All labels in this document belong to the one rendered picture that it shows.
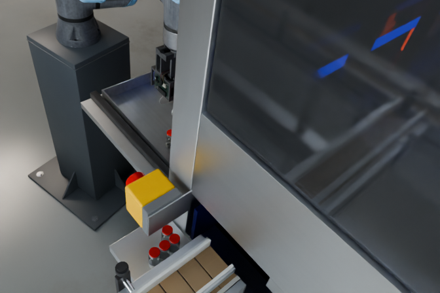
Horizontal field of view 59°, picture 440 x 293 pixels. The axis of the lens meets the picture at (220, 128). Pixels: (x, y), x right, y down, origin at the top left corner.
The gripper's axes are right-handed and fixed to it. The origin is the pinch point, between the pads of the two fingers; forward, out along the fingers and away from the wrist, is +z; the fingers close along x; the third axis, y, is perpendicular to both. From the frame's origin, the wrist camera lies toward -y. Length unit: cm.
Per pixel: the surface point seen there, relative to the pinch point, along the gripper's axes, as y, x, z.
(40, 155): 15, -90, 93
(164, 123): 3.4, -3.0, 5.2
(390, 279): 17, 56, -28
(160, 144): 8.4, 2.7, 5.2
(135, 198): 26.8, 21.3, -9.5
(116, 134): 15.1, -6.3, 5.4
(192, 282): 24.7, 35.6, 0.4
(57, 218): 24, -51, 93
